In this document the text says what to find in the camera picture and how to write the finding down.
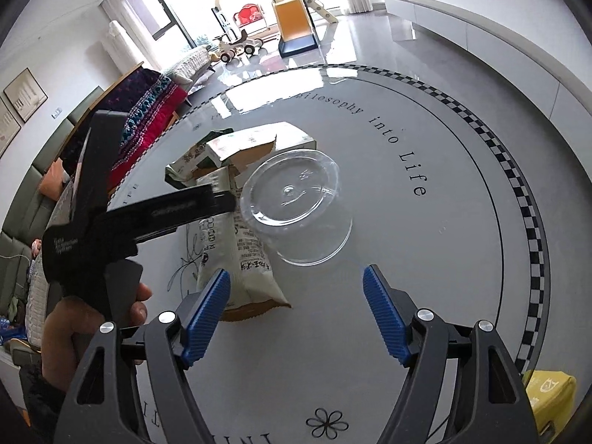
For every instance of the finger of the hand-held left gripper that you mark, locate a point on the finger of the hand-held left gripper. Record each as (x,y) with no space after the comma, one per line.
(180,208)

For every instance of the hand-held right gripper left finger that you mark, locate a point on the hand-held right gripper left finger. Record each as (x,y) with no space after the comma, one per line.
(206,314)

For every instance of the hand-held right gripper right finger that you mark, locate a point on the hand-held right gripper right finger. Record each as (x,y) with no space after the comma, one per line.
(384,314)

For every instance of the cream snack packet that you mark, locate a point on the cream snack packet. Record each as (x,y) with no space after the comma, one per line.
(245,259)

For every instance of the clear plastic cup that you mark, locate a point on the clear plastic cup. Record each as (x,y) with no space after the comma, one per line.
(296,194)

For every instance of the person's left hand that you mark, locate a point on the person's left hand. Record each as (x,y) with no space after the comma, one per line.
(64,337)

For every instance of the orange cushion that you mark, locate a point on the orange cushion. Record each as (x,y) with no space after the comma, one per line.
(53,180)

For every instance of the green sofa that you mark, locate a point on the green sofa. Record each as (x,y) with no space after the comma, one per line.
(18,212)

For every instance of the white cardboard carton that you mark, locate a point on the white cardboard carton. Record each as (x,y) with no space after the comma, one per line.
(240,143)

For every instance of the patterned navy red blanket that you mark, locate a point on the patterned navy red blanket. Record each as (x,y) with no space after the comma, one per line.
(148,106)

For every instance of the white lace cushion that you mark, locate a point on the white lace cushion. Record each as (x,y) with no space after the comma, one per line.
(189,64)

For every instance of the white ride-on toy car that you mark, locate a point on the white ride-on toy car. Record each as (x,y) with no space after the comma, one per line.
(238,46)

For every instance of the yellow bag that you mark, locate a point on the yellow bag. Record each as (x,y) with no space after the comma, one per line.
(550,402)

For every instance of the white curtain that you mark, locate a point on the white curtain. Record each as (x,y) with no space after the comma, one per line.
(121,27)

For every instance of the red children's chair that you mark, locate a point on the red children's chair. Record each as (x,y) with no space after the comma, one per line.
(249,14)

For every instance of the children's wooden slide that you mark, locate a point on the children's wooden slide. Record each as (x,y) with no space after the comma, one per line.
(296,18)

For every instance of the white low cabinet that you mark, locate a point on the white low cabinet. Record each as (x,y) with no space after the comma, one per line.
(508,41)

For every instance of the white wall switch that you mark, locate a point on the white wall switch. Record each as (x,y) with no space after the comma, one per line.
(57,112)

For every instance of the large framed wall picture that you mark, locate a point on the large framed wall picture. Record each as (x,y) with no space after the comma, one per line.
(7,125)

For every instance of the small framed wall picture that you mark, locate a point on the small framed wall picture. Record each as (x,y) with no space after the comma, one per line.
(25,95)

